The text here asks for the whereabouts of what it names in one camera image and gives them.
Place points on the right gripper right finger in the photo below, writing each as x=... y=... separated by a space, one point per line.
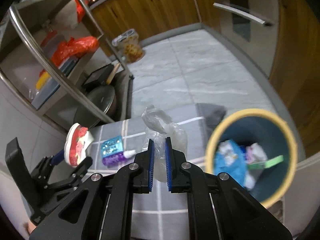
x=218 y=207

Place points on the clear plastic bag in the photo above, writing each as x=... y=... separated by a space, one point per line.
x=159 y=126

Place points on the stainless steel rack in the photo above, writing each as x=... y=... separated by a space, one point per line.
x=44 y=68

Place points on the wooden kitchen cabinets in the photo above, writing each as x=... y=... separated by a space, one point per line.
x=189 y=62

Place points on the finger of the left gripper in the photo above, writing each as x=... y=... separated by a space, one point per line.
x=58 y=158
x=81 y=170

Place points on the blue shipping bag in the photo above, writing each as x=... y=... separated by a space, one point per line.
x=229 y=159

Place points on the white plastic bag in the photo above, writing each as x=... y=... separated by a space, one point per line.
x=254 y=153

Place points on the printed snack bag on floor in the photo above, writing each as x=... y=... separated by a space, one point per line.
x=128 y=44

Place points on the yellow rimmed blue trash bin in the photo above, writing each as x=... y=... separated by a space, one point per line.
x=274 y=135

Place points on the stacked plastic containers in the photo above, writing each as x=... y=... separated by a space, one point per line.
x=46 y=86

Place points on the red plastic bag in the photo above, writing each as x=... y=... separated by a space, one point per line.
x=68 y=18

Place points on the black square pan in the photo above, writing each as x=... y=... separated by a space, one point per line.
x=98 y=77

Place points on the stainless steel oven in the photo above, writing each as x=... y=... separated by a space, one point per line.
x=251 y=25

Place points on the green cardboard box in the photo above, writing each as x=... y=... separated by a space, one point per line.
x=266 y=164

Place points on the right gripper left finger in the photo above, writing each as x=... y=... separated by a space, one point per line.
x=101 y=208

